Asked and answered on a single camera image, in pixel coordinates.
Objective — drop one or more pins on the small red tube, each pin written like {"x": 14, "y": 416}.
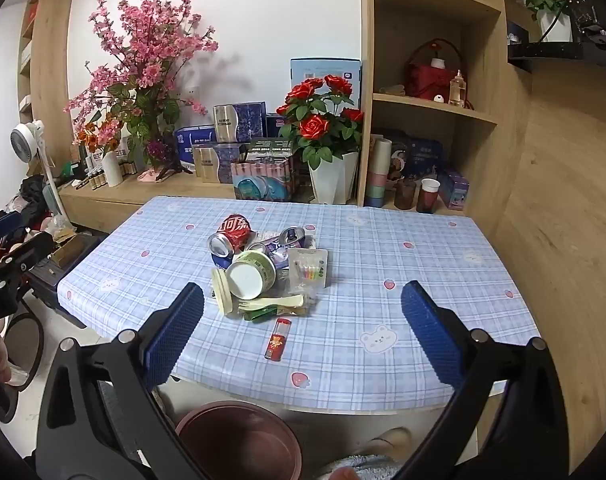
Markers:
{"x": 276, "y": 342}

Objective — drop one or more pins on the orange flowers in white vase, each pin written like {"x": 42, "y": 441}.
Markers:
{"x": 110, "y": 167}

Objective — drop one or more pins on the small green packet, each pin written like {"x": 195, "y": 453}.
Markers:
{"x": 258, "y": 315}

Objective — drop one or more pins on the pink artificial blossom branches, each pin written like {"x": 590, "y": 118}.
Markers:
{"x": 143, "y": 50}

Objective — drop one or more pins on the purple artificial flowers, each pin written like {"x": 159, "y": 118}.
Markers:
{"x": 157, "y": 152}

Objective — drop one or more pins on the pink dish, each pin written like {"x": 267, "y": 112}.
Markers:
{"x": 150, "y": 176}

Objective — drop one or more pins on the low wooden cabinet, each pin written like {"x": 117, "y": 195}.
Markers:
{"x": 108, "y": 205}

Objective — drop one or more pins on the black shelf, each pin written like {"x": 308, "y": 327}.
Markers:
{"x": 583, "y": 52}

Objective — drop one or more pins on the small blue box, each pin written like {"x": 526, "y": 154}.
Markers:
{"x": 274, "y": 125}

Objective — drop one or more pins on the crushed purple drink can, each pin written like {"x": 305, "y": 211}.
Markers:
{"x": 270, "y": 252}

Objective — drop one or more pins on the row of small brown bottles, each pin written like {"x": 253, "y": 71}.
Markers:
{"x": 95, "y": 180}

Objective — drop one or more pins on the red rose plant white pot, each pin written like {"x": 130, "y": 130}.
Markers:
{"x": 333, "y": 180}

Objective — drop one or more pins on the person's right leg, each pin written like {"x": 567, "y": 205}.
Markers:
{"x": 363, "y": 467}

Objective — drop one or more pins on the peach roses in white vase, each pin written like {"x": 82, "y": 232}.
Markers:
{"x": 558, "y": 27}

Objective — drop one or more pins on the clear packet of cream cutlery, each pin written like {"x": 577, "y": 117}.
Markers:
{"x": 268, "y": 304}

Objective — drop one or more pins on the clear perfume bottle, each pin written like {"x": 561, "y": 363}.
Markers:
{"x": 457, "y": 91}

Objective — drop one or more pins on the pink striped bowl set box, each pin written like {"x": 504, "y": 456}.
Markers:
{"x": 260, "y": 182}

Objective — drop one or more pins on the brown glass cup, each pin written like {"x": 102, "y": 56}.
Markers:
{"x": 404, "y": 195}

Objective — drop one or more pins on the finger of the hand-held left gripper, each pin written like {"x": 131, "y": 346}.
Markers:
{"x": 3, "y": 225}
{"x": 30, "y": 252}

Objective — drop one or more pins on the red paper cup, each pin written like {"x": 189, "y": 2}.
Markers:
{"x": 427, "y": 197}

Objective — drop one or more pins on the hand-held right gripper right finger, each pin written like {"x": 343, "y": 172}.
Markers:
{"x": 433, "y": 335}

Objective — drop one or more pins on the maroon plastic bin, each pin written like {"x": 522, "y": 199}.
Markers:
{"x": 233, "y": 440}

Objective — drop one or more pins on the silver and blue gift box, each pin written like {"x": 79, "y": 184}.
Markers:
{"x": 208, "y": 162}
{"x": 243, "y": 122}

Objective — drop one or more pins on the white standing fan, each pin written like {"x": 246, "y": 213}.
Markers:
{"x": 25, "y": 142}

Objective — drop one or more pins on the black storage box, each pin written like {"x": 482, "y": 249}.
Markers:
{"x": 48, "y": 280}

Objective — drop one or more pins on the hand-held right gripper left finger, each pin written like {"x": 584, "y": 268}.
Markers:
{"x": 173, "y": 335}

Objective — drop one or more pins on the person's foot in slipper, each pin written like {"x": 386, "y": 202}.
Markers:
{"x": 383, "y": 442}

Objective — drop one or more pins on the dark green box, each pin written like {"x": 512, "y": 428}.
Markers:
{"x": 270, "y": 146}

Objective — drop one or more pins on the dark blue cardboard box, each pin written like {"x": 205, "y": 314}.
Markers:
{"x": 219, "y": 261}

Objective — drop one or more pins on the blue tissue box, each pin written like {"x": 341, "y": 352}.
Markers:
{"x": 190, "y": 137}

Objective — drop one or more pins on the wooden wall shelf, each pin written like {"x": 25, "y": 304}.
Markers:
{"x": 53, "y": 60}

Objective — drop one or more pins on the cream plastic lid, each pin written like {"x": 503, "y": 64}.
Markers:
{"x": 222, "y": 292}

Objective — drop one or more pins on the candle blister pack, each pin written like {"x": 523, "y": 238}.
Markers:
{"x": 308, "y": 267}

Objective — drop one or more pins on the wooden shelf unit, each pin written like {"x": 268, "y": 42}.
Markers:
{"x": 483, "y": 60}

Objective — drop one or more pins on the crushed red soda can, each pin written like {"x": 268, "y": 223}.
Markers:
{"x": 235, "y": 230}

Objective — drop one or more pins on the small purple box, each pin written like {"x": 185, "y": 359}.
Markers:
{"x": 453, "y": 190}

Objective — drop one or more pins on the green paper bowl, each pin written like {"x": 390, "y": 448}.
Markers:
{"x": 248, "y": 277}

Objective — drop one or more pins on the stack of pastel cups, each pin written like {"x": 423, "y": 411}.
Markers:
{"x": 378, "y": 180}

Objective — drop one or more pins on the dark blue printed gift box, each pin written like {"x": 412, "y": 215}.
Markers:
{"x": 423, "y": 152}

